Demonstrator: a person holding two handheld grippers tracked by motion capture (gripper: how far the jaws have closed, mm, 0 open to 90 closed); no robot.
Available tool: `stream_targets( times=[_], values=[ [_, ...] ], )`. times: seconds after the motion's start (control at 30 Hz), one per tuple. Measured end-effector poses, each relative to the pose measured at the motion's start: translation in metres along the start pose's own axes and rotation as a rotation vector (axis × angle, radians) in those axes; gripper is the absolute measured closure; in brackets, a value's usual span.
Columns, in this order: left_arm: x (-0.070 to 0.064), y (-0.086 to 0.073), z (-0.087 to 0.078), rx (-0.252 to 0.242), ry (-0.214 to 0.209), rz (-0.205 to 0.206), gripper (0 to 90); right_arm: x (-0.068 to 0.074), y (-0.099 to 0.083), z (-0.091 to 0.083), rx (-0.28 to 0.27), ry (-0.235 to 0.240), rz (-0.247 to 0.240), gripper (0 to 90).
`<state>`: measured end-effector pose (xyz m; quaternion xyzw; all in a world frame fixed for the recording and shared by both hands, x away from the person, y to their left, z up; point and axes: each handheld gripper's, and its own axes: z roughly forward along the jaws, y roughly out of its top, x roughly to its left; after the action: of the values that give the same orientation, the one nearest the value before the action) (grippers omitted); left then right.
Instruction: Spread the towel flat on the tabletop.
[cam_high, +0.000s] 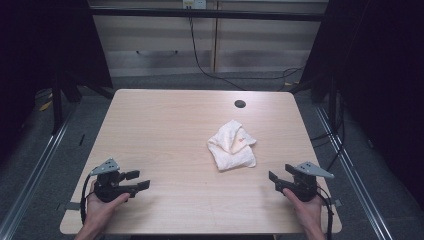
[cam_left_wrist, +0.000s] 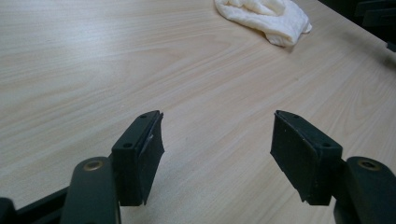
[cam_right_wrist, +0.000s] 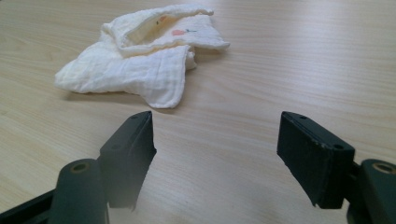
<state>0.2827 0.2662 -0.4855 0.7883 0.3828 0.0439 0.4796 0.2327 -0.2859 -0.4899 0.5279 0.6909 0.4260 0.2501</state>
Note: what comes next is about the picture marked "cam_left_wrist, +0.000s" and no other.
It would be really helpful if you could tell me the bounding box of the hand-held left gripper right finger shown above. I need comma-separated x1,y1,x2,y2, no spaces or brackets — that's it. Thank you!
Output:
270,109,344,206

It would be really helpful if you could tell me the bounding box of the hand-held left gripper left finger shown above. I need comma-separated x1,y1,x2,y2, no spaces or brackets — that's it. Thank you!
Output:
111,109,165,207

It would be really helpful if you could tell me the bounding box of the white towel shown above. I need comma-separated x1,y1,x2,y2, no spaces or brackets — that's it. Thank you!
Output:
214,0,313,48

